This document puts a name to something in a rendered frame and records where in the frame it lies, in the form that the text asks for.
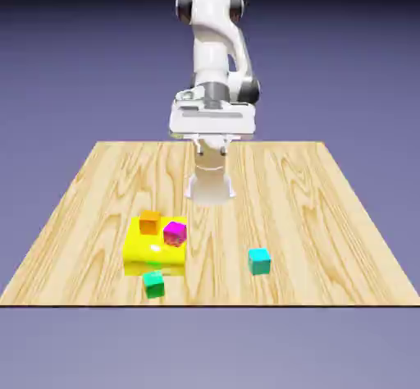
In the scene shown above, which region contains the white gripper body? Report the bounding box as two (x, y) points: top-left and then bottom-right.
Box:
(167, 100), (258, 141)

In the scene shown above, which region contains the small magenta cube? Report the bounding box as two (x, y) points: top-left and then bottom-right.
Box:
(162, 220), (189, 248)

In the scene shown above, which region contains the small orange cube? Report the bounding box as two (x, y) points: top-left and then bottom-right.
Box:
(138, 210), (162, 236)

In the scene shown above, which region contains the small cyan cube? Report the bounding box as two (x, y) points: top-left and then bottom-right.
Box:
(247, 247), (272, 277)

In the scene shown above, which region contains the small green cube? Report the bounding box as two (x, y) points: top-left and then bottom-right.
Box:
(141, 269), (166, 300)

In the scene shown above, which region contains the large yellow box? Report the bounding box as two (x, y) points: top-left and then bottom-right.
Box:
(122, 215), (189, 277)

